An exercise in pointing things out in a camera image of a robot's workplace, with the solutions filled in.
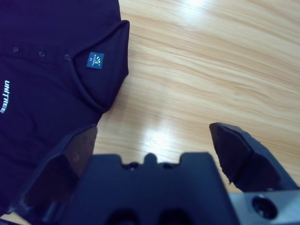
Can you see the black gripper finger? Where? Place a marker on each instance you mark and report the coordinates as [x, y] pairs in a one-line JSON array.
[[58, 168], [241, 154]]

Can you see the black Unitree polo shirt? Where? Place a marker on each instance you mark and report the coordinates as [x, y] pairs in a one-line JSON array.
[[47, 93]]

